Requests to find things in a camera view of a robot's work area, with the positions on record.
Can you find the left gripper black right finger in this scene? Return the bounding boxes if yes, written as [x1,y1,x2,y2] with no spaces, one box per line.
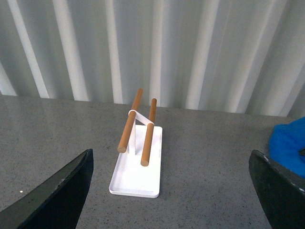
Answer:
[249,150,305,229]

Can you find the blue microfiber cloth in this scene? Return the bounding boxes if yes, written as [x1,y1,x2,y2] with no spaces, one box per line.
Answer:
[269,117,305,178]

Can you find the white rack with wooden rods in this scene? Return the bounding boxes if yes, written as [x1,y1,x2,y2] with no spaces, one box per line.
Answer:
[109,88,163,198]

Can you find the white pleated curtain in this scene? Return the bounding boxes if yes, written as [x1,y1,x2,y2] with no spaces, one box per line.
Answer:
[0,0,305,118]

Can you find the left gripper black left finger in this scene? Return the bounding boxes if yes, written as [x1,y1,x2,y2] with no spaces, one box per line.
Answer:
[0,149,93,229]

